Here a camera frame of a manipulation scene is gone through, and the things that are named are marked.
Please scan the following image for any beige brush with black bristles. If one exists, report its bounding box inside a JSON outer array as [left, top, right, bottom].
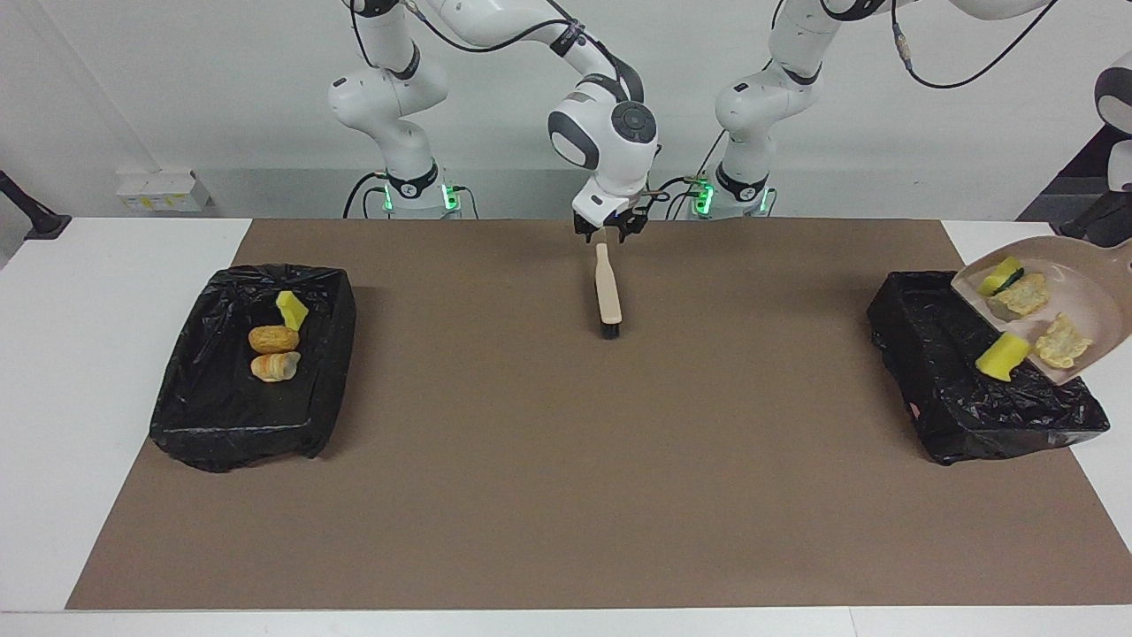
[[594, 243, 623, 340]]

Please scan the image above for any yellow sponge piece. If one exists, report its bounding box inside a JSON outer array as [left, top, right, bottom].
[[275, 290, 310, 333], [977, 256, 1025, 297], [975, 333, 1032, 383]]

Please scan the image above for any brown potato-shaped toy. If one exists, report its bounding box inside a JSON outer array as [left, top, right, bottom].
[[248, 325, 301, 355]]

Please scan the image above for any orange white striped pastry toy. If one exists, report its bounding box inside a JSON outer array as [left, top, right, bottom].
[[250, 351, 302, 383], [1034, 312, 1094, 370]]

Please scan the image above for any pale beige rock-like chunk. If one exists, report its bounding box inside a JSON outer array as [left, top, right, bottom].
[[987, 272, 1051, 319]]

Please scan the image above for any beige plastic dustpan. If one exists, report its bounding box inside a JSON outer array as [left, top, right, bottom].
[[951, 234, 1132, 386]]

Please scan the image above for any black-lined bin with pink mark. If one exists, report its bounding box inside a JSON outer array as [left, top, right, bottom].
[[867, 268, 1111, 466]]

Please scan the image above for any black-lined trash bin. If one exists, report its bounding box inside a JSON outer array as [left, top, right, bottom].
[[149, 263, 357, 472]]

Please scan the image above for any brown table mat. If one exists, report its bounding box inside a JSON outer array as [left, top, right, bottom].
[[66, 219, 1132, 611]]

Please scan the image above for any black stand leg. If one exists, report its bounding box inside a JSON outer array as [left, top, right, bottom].
[[1051, 190, 1132, 249], [0, 168, 72, 240]]

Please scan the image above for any black left base cable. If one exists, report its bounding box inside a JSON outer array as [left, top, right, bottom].
[[663, 175, 708, 219]]

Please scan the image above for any black base cable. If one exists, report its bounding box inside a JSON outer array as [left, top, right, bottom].
[[663, 175, 708, 219], [343, 173, 390, 219]]

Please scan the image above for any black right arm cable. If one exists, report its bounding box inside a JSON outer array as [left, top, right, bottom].
[[349, 0, 673, 204]]

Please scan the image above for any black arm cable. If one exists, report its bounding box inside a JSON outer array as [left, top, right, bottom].
[[891, 0, 1060, 90], [349, 0, 673, 204]]

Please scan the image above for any black right base cable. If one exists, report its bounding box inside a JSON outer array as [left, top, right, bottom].
[[343, 173, 390, 219]]

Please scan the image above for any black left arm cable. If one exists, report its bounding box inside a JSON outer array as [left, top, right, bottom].
[[891, 0, 1060, 90]]

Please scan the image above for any white wall socket box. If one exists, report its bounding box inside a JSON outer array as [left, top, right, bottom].
[[117, 171, 211, 213]]

